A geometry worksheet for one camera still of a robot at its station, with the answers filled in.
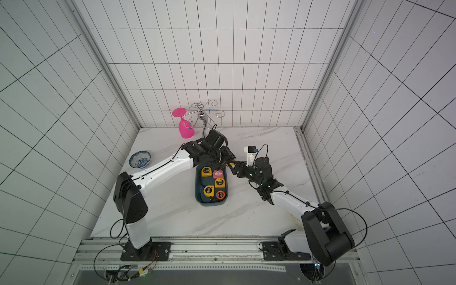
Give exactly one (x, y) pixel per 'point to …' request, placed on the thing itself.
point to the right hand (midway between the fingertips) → (224, 164)
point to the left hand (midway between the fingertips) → (230, 163)
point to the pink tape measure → (218, 174)
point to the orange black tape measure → (220, 195)
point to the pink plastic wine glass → (186, 127)
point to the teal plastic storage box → (201, 181)
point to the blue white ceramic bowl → (139, 159)
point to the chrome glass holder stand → (205, 115)
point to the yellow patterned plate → (297, 221)
